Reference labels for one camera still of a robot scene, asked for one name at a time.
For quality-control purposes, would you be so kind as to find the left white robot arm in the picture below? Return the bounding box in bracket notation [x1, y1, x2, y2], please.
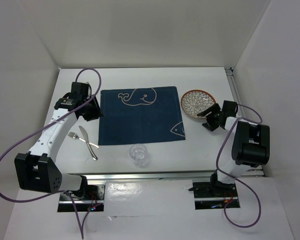
[14, 82, 103, 200]

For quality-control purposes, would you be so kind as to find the clear plastic cup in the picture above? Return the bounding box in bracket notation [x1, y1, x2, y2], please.
[129, 144, 148, 167]

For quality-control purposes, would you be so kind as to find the silver fork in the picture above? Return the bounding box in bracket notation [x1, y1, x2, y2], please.
[67, 131, 99, 149]

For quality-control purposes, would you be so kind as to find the blue whale placemat cloth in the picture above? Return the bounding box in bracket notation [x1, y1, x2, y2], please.
[98, 86, 186, 146]

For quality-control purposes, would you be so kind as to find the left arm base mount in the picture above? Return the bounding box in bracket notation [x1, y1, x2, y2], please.
[57, 180, 106, 213]

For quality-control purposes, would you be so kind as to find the floral ceramic plate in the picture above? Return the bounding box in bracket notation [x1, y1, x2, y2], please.
[180, 89, 216, 120]

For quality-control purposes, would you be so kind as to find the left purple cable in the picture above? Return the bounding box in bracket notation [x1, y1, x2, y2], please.
[0, 68, 102, 240]

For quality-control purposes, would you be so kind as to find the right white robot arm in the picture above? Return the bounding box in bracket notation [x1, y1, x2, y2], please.
[197, 100, 270, 196]

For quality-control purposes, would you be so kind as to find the silver table knife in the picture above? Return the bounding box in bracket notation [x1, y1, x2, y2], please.
[78, 125, 98, 161]

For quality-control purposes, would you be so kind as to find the front aluminium rail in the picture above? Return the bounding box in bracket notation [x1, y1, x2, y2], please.
[72, 170, 214, 181]

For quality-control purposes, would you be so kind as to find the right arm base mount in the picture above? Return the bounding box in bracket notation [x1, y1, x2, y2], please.
[188, 173, 240, 210]

